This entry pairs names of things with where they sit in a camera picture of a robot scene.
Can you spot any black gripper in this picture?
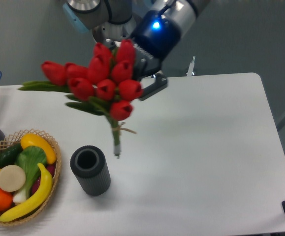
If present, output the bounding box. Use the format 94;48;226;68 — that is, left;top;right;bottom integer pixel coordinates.
103;10;181;101

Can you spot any red tulip bouquet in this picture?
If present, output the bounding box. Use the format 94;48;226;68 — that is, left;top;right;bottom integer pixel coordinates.
20;39;143;157

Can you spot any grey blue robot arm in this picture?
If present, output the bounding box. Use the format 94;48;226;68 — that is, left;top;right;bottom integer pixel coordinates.
63;0;209;101

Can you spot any dark grey ribbed vase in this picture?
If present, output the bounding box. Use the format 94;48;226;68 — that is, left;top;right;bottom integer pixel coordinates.
70;146;111;196

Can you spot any yellow squash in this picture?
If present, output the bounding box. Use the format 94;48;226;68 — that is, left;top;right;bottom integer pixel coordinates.
20;133;57;165

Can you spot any purple red vegetable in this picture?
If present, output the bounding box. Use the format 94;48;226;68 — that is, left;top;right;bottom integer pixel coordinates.
31;164;56;195

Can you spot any woven wicker basket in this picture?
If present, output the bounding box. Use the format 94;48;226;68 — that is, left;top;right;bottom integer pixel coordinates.
0;129;62;227

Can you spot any green bok choy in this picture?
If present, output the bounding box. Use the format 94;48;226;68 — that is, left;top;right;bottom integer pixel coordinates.
13;146;47;205

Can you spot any dark green cucumber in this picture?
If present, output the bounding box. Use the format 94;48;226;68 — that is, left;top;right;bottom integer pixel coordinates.
0;143;23;169

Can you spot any yellow banana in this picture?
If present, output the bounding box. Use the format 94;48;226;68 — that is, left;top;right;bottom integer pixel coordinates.
0;163;53;223

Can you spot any beige round disc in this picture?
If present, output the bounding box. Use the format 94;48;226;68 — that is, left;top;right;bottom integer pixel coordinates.
0;165;26;192

